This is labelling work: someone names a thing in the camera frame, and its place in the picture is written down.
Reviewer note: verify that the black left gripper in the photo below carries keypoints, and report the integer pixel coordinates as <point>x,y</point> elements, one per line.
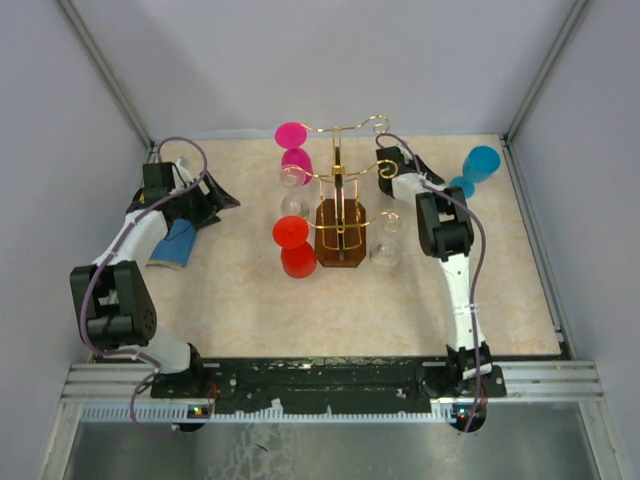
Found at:
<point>212,203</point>

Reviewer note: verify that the magenta plastic wine glass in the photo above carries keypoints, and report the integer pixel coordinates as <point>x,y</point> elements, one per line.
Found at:
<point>295,161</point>

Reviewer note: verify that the clear wine glass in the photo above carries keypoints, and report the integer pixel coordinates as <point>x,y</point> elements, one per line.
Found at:
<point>385,250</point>
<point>294,203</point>

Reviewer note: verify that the cyan plastic wine glass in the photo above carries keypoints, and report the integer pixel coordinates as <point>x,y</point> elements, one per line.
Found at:
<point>479,165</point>

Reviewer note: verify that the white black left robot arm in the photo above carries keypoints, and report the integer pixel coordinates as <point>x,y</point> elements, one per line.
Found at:
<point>115,312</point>

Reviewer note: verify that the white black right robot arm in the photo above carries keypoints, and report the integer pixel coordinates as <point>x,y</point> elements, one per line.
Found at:
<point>446,234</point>

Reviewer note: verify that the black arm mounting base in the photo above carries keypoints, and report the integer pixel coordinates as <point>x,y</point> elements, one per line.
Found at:
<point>357,386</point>

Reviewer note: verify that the red plastic wine glass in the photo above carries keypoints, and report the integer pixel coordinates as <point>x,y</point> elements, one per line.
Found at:
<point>297,256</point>

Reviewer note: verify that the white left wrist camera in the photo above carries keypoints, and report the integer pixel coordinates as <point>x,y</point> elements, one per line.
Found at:
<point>182,176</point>

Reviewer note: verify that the gold wire wine glass rack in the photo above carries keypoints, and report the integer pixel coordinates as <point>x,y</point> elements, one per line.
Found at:
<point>341,220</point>

